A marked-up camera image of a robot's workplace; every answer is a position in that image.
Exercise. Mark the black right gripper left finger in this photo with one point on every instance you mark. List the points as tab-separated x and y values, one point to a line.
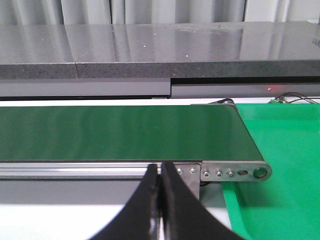
140	218

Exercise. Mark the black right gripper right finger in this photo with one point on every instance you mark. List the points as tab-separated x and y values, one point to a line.
184	217

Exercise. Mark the green plastic tray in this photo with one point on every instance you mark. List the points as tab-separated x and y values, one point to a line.
287	205

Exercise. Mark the green conveyor belt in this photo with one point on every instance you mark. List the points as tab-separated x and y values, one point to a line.
151	132

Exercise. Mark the grey stone counter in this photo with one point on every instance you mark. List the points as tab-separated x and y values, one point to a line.
175	60

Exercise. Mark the white curtain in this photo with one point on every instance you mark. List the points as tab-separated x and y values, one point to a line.
69	12

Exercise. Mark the aluminium conveyor frame rail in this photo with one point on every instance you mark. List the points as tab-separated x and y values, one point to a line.
97	182

